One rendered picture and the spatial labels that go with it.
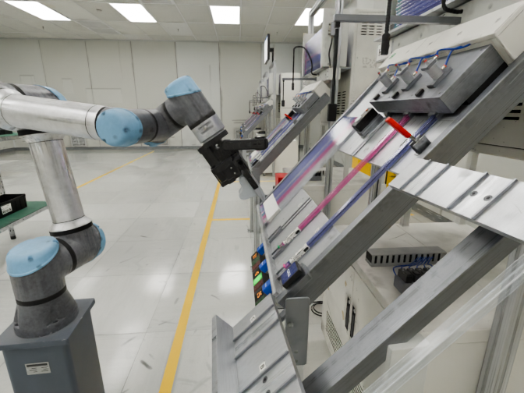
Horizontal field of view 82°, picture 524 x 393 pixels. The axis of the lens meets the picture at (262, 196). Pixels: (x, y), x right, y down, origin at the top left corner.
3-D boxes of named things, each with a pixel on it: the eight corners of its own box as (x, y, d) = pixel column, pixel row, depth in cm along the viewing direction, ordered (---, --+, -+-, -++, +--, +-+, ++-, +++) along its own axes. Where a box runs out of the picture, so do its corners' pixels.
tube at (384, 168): (288, 270, 75) (284, 267, 74) (287, 267, 76) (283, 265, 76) (444, 113, 67) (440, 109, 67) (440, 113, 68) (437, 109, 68)
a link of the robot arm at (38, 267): (1, 298, 79) (-12, 251, 76) (47, 273, 92) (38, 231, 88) (38, 305, 77) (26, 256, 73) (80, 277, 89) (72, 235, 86)
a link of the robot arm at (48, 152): (45, 277, 91) (-18, 86, 78) (85, 254, 105) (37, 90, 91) (78, 277, 88) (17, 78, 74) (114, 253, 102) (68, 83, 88)
